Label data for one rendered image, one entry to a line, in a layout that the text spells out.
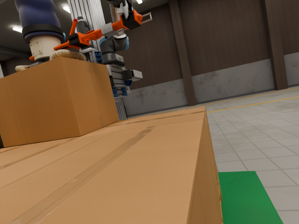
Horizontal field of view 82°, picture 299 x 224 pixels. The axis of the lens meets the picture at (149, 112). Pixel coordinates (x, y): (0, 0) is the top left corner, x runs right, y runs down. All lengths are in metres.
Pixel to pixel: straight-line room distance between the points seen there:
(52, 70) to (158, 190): 0.85
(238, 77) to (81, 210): 6.91
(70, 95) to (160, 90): 6.17
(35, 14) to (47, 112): 0.58
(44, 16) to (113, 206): 1.18
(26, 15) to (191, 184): 1.25
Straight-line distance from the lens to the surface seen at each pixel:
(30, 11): 1.32
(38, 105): 1.08
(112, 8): 1.62
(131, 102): 7.31
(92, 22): 2.03
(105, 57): 1.64
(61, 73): 0.95
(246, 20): 7.43
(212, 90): 6.88
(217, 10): 7.42
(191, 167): 0.29
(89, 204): 0.27
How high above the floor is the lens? 0.67
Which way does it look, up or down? 5 degrees down
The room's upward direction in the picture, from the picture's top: 12 degrees counter-clockwise
